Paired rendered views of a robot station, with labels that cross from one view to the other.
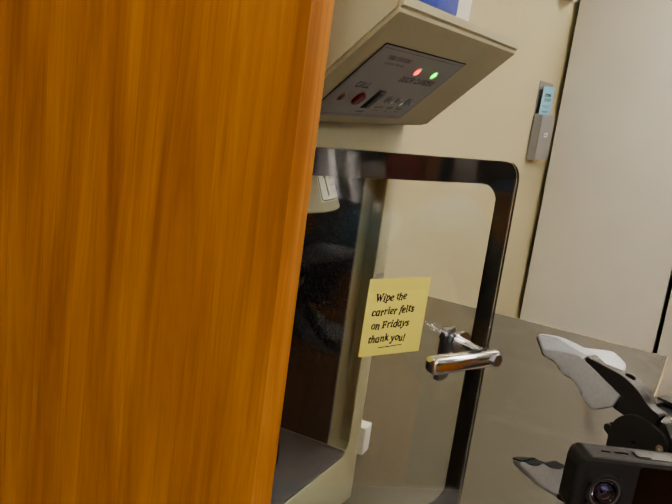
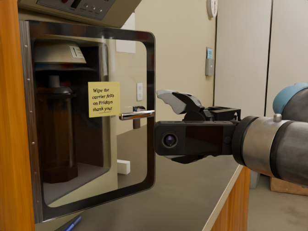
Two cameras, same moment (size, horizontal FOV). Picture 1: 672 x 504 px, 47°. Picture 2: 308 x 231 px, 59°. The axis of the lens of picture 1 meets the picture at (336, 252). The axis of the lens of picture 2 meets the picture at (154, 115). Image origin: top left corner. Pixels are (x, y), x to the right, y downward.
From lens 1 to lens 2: 26 cm
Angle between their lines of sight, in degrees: 3
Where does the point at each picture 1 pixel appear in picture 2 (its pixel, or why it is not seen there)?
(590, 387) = (175, 105)
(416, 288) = (113, 86)
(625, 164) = (242, 73)
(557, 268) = not seen: hidden behind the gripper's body
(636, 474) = (184, 129)
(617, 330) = not seen: hidden behind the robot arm
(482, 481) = (175, 178)
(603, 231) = (238, 98)
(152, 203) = not seen: outside the picture
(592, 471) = (162, 130)
